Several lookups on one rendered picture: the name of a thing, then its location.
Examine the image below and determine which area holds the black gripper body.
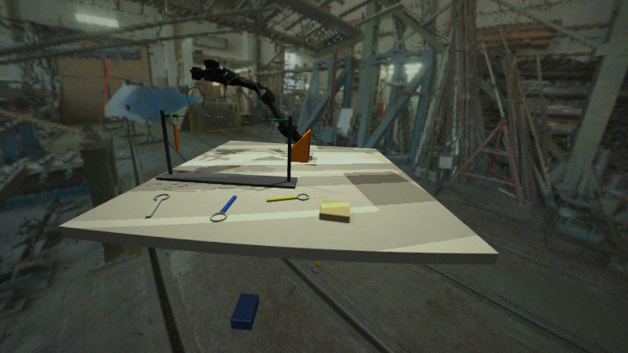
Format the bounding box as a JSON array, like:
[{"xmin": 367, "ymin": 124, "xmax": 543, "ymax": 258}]
[{"xmin": 191, "ymin": 67, "xmax": 222, "ymax": 83}]

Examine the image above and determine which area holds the grey loop with blue handle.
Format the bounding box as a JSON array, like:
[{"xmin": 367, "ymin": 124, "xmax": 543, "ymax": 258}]
[{"xmin": 210, "ymin": 195, "xmax": 236, "ymax": 221}]

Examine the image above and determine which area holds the pale grey loop with straight handle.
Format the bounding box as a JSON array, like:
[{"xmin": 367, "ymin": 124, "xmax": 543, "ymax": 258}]
[{"xmin": 146, "ymin": 194, "xmax": 170, "ymax": 218}]

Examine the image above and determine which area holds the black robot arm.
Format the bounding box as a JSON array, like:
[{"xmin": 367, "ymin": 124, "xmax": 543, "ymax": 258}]
[{"xmin": 204, "ymin": 60, "xmax": 303, "ymax": 144}]

